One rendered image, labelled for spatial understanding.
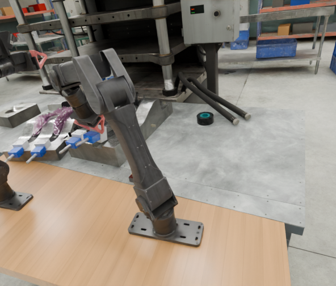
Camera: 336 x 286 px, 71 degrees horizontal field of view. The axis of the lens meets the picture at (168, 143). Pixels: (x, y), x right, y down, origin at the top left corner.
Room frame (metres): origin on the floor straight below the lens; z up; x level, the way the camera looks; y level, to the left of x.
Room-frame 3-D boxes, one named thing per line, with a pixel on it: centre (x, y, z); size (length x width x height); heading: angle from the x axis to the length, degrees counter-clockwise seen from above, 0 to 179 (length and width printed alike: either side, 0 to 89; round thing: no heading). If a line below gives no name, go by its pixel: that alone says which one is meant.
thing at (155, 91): (2.08, 0.26, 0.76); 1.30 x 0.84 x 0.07; 60
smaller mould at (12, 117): (1.41, 0.89, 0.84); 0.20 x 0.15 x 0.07; 150
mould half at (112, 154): (1.02, 0.18, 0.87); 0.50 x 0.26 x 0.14; 150
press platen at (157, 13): (2.08, 0.24, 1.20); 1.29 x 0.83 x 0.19; 60
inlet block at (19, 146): (0.87, 0.64, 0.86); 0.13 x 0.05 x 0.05; 167
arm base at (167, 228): (0.43, 0.04, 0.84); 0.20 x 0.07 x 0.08; 68
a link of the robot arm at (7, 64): (0.85, 0.52, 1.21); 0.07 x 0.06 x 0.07; 158
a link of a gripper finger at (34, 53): (0.97, 0.45, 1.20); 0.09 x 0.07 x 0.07; 158
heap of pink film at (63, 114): (1.12, 0.53, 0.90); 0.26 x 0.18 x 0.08; 167
